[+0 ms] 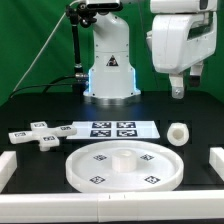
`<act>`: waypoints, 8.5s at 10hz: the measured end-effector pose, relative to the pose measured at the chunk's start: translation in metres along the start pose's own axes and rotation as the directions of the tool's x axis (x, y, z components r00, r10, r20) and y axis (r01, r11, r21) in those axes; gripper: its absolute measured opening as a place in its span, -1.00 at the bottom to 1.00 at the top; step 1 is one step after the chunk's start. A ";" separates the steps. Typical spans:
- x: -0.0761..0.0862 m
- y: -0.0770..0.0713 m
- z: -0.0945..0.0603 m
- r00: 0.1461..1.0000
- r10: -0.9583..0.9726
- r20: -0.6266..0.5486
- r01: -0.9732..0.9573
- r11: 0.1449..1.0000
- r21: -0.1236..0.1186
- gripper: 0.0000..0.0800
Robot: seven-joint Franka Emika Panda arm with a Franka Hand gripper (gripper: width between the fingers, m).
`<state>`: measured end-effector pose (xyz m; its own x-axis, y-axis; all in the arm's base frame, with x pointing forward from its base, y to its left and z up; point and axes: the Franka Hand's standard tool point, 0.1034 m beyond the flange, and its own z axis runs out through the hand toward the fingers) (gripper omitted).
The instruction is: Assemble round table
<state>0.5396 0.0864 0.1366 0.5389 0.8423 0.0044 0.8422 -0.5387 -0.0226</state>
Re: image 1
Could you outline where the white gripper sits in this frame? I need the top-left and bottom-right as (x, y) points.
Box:
(147, 12), (217, 99)

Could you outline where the white round table top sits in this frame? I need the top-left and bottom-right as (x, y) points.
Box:
(65, 140), (184, 193)

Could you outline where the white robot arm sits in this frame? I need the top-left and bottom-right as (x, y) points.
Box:
(84, 0), (220, 105)

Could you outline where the white right fence block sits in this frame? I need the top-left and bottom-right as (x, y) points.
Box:
(209, 147), (224, 181)

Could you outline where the white fence block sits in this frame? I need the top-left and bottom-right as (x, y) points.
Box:
(209, 147), (224, 181)
(0, 151), (17, 193)

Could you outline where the white marker sheet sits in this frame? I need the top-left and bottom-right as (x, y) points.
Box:
(68, 121), (160, 140)

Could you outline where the white front fence bar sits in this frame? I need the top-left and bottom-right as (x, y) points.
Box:
(0, 190), (224, 223)

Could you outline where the white cross-shaped table base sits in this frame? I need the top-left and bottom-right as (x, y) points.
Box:
(8, 121), (77, 152)

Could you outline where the white left fence block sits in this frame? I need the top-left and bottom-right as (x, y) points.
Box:
(0, 151), (17, 193)

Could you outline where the black cable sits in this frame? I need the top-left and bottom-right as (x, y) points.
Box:
(9, 75), (90, 99)

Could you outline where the black camera stand pole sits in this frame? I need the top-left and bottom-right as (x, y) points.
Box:
(65, 3), (97, 95)

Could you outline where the white cable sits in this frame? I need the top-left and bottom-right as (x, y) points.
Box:
(12, 0), (88, 93)

